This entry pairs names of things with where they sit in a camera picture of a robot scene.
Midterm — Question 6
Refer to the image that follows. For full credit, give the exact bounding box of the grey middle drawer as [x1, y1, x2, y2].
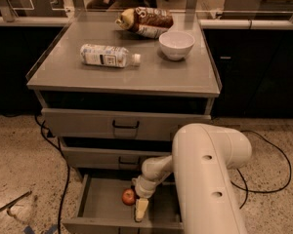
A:
[63, 147, 169, 170]

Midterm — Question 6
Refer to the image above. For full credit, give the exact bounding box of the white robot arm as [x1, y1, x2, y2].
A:
[134, 124, 252, 234]

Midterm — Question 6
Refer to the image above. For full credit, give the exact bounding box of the black cable left floor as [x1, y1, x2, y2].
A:
[34, 114, 71, 234]

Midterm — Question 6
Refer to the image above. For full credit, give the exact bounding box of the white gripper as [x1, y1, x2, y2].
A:
[132, 175, 156, 222]

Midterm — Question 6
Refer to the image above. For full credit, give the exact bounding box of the metal rod on floor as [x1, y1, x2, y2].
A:
[0, 190, 32, 213]

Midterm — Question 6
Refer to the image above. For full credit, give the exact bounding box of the brown chip bag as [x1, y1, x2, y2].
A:
[116, 7, 174, 39]

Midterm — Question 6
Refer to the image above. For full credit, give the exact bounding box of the black cable right floor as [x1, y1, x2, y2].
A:
[230, 130, 293, 210]

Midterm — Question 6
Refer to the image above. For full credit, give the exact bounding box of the black cable floor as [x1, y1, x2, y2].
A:
[34, 114, 71, 234]
[230, 130, 293, 210]

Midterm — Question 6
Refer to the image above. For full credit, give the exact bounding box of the white ceramic bowl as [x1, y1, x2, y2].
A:
[159, 31, 195, 60]

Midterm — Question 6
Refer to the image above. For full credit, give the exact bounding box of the grey top drawer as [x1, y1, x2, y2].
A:
[42, 108, 211, 141]

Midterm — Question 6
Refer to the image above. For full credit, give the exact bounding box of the clear plastic water bottle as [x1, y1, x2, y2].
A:
[80, 44, 141, 68]

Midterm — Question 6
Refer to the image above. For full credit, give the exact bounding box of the grey metal drawer cabinet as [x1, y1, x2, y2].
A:
[25, 11, 223, 234]

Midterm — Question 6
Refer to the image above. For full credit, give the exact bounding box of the red apple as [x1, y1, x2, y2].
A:
[121, 188, 136, 206]

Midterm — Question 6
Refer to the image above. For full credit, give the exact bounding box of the grey open bottom drawer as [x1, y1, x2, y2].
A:
[63, 175, 184, 234]

